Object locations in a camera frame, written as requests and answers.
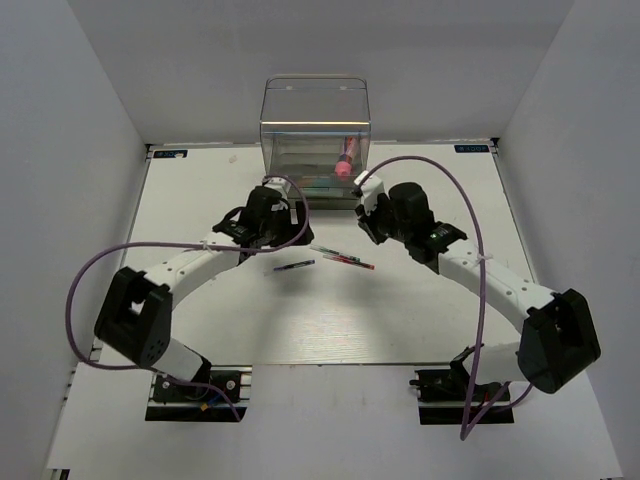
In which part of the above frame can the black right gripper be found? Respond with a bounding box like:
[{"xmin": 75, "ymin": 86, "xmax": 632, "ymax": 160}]
[{"xmin": 356, "ymin": 193, "xmax": 413, "ymax": 245}]

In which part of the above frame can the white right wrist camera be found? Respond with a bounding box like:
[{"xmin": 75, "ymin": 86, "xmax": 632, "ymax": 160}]
[{"xmin": 354, "ymin": 170, "xmax": 385, "ymax": 216}]

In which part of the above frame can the red clear pen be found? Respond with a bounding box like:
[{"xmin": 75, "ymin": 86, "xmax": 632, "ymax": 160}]
[{"xmin": 323, "ymin": 254, "xmax": 375, "ymax": 271}]

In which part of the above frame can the pink glue stick tube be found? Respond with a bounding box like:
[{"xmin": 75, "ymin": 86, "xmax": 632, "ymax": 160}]
[{"xmin": 334, "ymin": 137, "xmax": 359, "ymax": 177}]

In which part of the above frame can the clear organizer top lid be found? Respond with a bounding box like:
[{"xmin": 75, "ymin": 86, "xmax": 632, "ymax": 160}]
[{"xmin": 259, "ymin": 74, "xmax": 372, "ymax": 136}]

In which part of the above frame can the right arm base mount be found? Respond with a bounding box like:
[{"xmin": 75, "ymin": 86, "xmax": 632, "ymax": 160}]
[{"xmin": 409, "ymin": 347, "xmax": 514, "ymax": 426}]

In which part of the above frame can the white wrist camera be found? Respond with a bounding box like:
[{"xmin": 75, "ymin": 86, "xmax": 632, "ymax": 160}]
[
  {"xmin": 354, "ymin": 170, "xmax": 385, "ymax": 216},
  {"xmin": 262, "ymin": 176, "xmax": 291, "ymax": 200}
]

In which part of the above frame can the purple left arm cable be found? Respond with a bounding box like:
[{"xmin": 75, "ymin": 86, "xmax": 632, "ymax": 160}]
[{"xmin": 66, "ymin": 174, "xmax": 311, "ymax": 421}]

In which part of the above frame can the green clear pen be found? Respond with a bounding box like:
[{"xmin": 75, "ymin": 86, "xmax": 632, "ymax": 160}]
[{"xmin": 309, "ymin": 244, "xmax": 361, "ymax": 262}]

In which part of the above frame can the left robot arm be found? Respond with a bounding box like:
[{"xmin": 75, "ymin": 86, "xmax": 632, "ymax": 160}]
[{"xmin": 94, "ymin": 179, "xmax": 314, "ymax": 399}]

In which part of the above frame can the purple pen refill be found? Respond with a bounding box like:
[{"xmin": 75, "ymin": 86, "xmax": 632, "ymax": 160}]
[{"xmin": 264, "ymin": 259, "xmax": 316, "ymax": 276}]

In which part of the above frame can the left corner blue label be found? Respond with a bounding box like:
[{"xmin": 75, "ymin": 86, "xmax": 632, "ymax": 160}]
[{"xmin": 153, "ymin": 149, "xmax": 188, "ymax": 159}]

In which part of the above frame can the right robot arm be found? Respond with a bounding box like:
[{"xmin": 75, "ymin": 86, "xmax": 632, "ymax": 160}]
[{"xmin": 356, "ymin": 177, "xmax": 601, "ymax": 399}]

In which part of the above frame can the right corner blue label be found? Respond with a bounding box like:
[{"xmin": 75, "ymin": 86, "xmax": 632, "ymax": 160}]
[{"xmin": 454, "ymin": 144, "xmax": 490, "ymax": 154}]

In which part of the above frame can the clear acrylic drawer organizer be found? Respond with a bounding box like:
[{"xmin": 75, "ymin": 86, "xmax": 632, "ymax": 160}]
[{"xmin": 259, "ymin": 73, "xmax": 372, "ymax": 211}]

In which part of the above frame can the blue capped highlighter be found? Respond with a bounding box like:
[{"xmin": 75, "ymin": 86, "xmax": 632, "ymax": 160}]
[{"xmin": 303, "ymin": 186, "xmax": 334, "ymax": 196}]

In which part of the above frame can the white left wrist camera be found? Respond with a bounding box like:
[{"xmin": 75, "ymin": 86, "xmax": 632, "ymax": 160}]
[{"xmin": 262, "ymin": 176, "xmax": 291, "ymax": 200}]

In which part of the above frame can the corner blue label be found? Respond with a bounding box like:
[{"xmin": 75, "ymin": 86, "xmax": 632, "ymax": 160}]
[
  {"xmin": 153, "ymin": 149, "xmax": 188, "ymax": 159},
  {"xmin": 454, "ymin": 144, "xmax": 490, "ymax": 154}
]

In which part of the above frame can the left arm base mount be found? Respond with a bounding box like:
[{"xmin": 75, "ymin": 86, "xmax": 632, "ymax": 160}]
[{"xmin": 145, "ymin": 366, "xmax": 253, "ymax": 423}]

